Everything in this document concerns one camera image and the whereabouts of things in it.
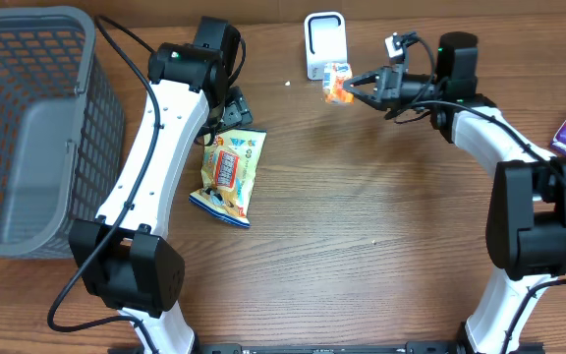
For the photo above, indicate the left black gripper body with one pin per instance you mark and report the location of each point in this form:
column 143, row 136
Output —
column 236, row 113

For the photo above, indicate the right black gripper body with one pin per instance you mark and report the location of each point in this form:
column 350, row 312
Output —
column 397, row 84

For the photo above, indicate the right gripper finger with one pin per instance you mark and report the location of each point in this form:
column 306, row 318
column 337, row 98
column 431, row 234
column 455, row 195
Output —
column 372, row 99
column 371, row 77

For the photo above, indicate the orange small packet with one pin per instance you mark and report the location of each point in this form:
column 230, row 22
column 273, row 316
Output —
column 334, row 76

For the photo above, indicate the yellow snack chip bag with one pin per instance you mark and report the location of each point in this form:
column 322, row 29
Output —
column 228, row 175

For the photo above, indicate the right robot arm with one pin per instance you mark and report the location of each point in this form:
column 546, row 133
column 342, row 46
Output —
column 525, row 231

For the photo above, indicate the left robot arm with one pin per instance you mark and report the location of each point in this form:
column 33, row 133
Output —
column 123, row 255

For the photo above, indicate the white barcode scanner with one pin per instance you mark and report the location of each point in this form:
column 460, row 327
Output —
column 325, row 42

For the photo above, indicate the grey plastic mesh basket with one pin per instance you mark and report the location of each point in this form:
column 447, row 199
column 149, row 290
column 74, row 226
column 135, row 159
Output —
column 61, row 129

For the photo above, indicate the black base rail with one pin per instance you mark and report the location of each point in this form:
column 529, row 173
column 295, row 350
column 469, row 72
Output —
column 412, row 347

